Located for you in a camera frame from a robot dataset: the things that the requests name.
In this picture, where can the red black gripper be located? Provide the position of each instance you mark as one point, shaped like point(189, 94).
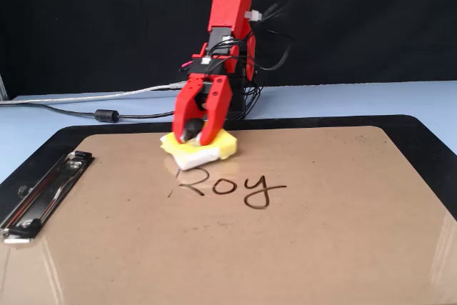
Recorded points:
point(210, 67)

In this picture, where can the yellow white sponge black knob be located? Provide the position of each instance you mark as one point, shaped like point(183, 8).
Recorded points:
point(214, 149)

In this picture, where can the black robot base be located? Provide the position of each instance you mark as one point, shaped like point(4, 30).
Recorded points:
point(237, 105)

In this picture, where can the black mat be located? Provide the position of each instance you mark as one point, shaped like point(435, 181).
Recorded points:
point(321, 121)

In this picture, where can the brown clipboard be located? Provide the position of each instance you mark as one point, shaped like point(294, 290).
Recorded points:
point(250, 248)

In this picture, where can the silver metal clipboard clip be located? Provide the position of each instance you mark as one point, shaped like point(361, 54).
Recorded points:
point(43, 198)

